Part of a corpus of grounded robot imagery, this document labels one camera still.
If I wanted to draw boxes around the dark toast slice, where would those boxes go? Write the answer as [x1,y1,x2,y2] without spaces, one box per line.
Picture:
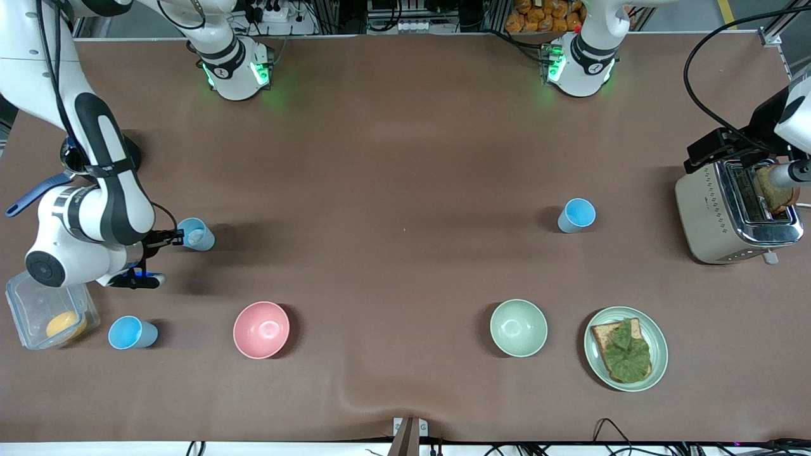
[755,165,801,215]

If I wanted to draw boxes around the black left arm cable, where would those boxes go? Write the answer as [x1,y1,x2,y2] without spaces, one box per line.
[683,6,811,145]

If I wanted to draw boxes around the black saucepan blue handle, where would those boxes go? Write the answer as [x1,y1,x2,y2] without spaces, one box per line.
[5,130,143,218]

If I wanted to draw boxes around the clear plastic food container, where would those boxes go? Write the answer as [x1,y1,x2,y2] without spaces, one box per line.
[5,271,101,351]

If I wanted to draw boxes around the pale green plate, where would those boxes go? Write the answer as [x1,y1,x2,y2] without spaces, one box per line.
[584,306,669,393]

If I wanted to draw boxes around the aluminium frame strut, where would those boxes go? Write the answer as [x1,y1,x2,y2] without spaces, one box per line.
[760,0,811,48]

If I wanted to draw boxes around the brown bread slice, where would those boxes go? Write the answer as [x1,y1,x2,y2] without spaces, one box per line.
[591,318,653,384]

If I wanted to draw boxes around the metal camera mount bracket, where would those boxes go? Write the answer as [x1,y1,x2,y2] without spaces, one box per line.
[392,416,429,456]

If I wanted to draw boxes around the orange round food piece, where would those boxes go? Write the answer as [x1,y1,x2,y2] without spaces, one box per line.
[46,311,88,341]

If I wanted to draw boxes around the orange snack packet pile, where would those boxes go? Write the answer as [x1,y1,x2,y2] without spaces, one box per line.
[505,0,585,34]

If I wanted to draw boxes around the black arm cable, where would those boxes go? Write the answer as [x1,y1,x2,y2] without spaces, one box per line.
[683,6,811,145]
[35,0,84,167]

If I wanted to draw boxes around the pink bowl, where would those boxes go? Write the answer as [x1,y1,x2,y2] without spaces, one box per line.
[233,301,291,360]

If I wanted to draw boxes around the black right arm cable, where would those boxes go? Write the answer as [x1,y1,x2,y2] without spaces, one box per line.
[35,0,84,167]

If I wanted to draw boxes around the black looped floor cable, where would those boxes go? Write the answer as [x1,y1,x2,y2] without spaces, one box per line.
[592,418,641,447]

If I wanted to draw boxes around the pale blue cup white contents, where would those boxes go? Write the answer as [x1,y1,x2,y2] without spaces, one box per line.
[176,217,215,252]

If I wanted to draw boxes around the cream and chrome toaster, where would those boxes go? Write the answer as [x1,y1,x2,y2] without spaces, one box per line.
[674,158,805,265]

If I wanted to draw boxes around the green lettuce leaf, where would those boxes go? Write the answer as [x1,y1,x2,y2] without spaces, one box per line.
[601,319,653,383]

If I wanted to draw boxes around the brown table mat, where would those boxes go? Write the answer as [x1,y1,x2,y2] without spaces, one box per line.
[0,35,811,444]

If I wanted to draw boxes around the pale green bowl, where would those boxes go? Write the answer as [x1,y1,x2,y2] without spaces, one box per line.
[489,298,549,358]

